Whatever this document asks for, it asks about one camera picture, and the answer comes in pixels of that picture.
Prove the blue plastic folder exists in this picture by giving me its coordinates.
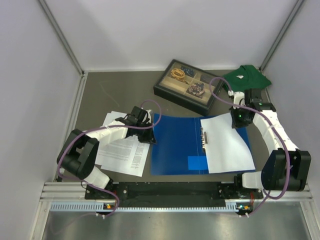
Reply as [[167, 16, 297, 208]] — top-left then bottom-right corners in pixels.
[[150, 114, 251, 176]]

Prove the white printed paper stack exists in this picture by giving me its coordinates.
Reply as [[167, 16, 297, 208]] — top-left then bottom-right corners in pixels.
[[94, 110, 151, 178]]

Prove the white paper sheet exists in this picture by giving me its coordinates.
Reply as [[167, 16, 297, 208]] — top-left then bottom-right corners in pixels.
[[200, 113, 256, 174]]

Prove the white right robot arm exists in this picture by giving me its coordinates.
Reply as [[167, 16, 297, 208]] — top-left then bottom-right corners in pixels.
[[228, 88, 312, 198]]

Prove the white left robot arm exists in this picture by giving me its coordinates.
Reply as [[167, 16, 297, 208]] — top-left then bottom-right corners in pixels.
[[56, 106, 156, 199]]

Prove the metal folder clip mechanism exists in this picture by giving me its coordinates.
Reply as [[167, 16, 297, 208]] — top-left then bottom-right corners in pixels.
[[200, 127, 208, 153]]

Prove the green folded t-shirt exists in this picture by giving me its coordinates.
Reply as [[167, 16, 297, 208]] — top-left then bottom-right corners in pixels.
[[222, 65, 272, 92]]

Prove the black compartment display box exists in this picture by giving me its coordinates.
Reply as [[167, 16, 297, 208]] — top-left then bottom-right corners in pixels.
[[153, 59, 223, 116]]

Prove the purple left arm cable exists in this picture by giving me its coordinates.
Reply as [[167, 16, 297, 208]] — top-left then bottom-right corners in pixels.
[[56, 99, 162, 218]]

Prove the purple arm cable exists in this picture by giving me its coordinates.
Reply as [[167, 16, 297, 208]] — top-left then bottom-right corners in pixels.
[[209, 76, 293, 218], [56, 99, 162, 218]]

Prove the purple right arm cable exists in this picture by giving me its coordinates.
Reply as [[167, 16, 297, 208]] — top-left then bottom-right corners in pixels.
[[209, 76, 293, 218]]

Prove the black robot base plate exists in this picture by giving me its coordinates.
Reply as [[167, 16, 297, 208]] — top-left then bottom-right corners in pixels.
[[84, 180, 263, 204]]

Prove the grey slotted cable duct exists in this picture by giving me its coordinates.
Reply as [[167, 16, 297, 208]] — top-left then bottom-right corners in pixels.
[[50, 201, 251, 213]]

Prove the aluminium frame rail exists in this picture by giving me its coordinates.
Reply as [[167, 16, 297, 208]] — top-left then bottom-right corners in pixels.
[[40, 182, 87, 202]]

